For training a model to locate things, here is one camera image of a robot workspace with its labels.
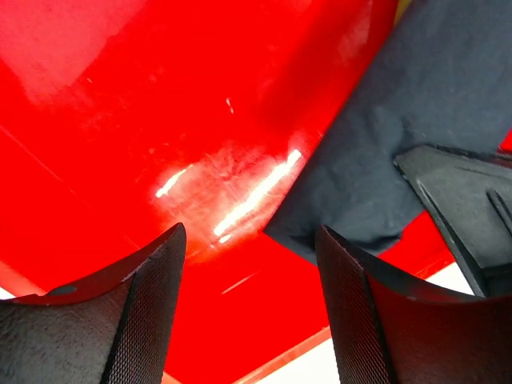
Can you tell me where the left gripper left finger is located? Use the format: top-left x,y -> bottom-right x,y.
1,223 -> 186,383

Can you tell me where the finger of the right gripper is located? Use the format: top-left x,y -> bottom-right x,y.
394,145 -> 511,297

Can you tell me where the black paper napkin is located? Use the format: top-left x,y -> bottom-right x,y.
264,1 -> 511,262

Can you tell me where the red plastic tray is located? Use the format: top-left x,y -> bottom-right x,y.
0,0 -> 512,384

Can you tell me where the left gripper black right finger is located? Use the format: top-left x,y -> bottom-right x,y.
315,226 -> 511,383

